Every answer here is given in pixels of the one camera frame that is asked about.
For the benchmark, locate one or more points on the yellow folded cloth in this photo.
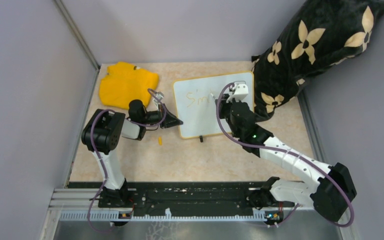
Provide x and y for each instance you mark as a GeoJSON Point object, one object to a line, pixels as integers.
{"type": "Point", "coordinates": [125, 82]}

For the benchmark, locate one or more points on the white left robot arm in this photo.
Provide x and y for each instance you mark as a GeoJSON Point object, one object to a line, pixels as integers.
{"type": "Point", "coordinates": [101, 136]}

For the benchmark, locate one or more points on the black floral pillow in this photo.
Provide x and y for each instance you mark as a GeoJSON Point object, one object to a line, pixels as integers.
{"type": "Point", "coordinates": [322, 34]}

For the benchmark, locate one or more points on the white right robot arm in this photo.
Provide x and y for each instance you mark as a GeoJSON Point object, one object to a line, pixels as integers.
{"type": "Point", "coordinates": [291, 162]}

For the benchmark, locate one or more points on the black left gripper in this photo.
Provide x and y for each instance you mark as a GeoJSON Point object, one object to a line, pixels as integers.
{"type": "Point", "coordinates": [170, 120]}

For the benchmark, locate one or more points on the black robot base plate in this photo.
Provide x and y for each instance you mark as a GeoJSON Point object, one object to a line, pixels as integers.
{"type": "Point", "coordinates": [196, 200]}

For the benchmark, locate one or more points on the yellow marker cap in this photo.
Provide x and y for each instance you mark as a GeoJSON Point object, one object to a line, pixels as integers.
{"type": "Point", "coordinates": [160, 141]}

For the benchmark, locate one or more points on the aluminium frame rail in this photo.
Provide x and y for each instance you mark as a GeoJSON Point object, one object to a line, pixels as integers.
{"type": "Point", "coordinates": [78, 203]}

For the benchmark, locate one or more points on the yellow framed whiteboard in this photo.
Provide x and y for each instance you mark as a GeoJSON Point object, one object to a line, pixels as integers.
{"type": "Point", "coordinates": [195, 106]}

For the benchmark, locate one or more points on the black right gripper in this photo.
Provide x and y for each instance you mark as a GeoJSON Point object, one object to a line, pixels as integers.
{"type": "Point", "coordinates": [223, 105]}

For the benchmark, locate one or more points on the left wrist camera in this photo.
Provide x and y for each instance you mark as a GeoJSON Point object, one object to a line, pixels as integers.
{"type": "Point", "coordinates": [157, 98]}

